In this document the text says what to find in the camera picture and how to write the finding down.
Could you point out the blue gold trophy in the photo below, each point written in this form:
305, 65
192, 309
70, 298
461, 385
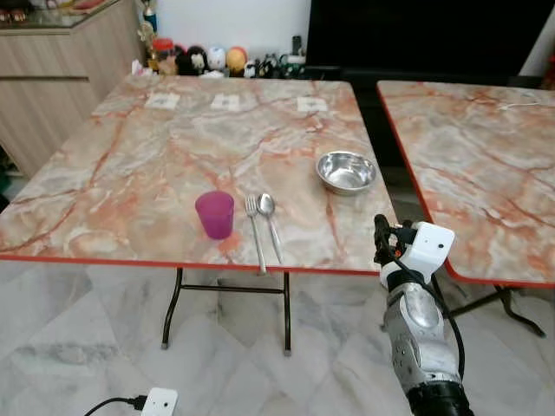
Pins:
149, 13

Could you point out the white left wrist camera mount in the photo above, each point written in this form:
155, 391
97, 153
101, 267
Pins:
160, 403

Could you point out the light wooden cabinet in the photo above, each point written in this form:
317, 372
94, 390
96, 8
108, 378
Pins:
61, 87

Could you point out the black television screen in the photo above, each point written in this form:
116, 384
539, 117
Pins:
416, 35

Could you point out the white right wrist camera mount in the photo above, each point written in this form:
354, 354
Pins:
428, 247

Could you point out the silver metal spoon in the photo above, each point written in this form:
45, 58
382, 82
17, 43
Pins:
267, 205

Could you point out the black round figurine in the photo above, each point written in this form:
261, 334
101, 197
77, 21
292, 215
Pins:
194, 60

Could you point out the marble pattern folding table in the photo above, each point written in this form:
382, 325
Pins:
486, 173
156, 165

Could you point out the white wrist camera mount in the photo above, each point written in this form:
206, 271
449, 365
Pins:
428, 247
160, 403

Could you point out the purple plastic cup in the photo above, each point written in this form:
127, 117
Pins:
214, 215

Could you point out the stainless steel bowl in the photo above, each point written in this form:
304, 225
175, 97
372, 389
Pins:
346, 172

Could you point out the white round figurine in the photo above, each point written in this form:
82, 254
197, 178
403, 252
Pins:
216, 59

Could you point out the silver metal fork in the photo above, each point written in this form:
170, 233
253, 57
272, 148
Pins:
255, 232

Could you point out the small black white figurine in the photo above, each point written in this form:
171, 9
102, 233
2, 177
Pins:
270, 67

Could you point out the red lidded jar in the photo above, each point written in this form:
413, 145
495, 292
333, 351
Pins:
163, 52

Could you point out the orange round figurine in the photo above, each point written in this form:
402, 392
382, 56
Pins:
236, 61

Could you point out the white paper label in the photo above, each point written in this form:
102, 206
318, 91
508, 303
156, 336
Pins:
312, 105
225, 102
161, 100

